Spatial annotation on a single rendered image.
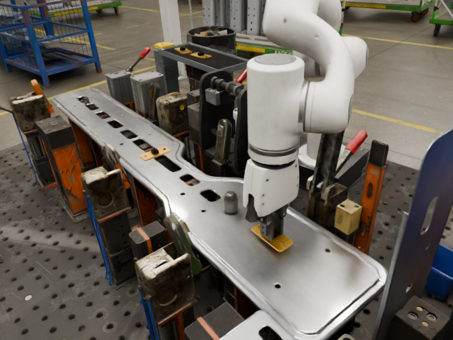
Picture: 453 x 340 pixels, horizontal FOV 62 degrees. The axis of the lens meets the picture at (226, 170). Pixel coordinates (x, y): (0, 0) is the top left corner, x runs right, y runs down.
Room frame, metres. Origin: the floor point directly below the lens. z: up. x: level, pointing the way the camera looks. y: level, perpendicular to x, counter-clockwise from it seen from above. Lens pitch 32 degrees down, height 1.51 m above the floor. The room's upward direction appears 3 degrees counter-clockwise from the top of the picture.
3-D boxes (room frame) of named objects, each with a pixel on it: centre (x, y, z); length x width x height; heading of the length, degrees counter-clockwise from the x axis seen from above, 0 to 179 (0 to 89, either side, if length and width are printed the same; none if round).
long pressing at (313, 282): (0.94, 0.21, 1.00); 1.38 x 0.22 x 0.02; 36
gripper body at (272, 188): (0.55, -0.08, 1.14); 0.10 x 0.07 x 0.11; 126
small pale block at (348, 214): (0.56, -0.23, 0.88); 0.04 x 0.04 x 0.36; 36
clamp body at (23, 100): (1.29, 0.69, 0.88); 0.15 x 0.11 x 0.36; 126
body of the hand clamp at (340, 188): (0.65, -0.21, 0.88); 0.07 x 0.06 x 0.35; 126
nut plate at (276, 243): (0.55, -0.08, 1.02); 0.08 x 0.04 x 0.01; 36
